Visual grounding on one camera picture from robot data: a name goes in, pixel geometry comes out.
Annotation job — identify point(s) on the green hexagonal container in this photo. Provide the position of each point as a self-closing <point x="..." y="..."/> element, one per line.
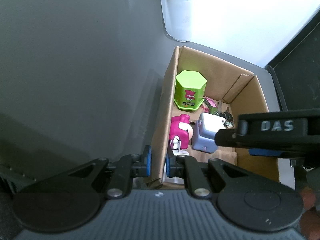
<point x="190" y="87"/>

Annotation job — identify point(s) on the grey leather desk mat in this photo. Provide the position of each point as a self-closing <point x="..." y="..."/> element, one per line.
<point x="75" y="67"/>

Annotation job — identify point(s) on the bunch of keys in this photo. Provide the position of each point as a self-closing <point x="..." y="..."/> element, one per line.
<point x="226" y="116"/>

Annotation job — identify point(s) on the frosted plastic cup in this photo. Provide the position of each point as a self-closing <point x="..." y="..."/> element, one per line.
<point x="178" y="12"/>

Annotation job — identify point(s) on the person's right hand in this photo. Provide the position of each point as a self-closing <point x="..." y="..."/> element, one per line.
<point x="311" y="222"/>

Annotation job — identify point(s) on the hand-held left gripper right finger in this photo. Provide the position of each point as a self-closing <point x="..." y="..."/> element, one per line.
<point x="169" y="165"/>

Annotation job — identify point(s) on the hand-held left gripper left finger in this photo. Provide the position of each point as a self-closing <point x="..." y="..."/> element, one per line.
<point x="148" y="160"/>

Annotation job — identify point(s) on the brown cardboard box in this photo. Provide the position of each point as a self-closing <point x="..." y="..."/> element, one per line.
<point x="225" y="75"/>

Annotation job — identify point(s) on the white lavender cube toy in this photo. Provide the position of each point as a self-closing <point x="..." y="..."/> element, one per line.
<point x="205" y="137"/>

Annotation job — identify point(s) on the pink toy figure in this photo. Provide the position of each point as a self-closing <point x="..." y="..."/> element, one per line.
<point x="180" y="127"/>

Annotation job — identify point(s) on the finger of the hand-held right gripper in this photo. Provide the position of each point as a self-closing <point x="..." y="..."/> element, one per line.
<point x="230" y="137"/>
<point x="265" y="152"/>

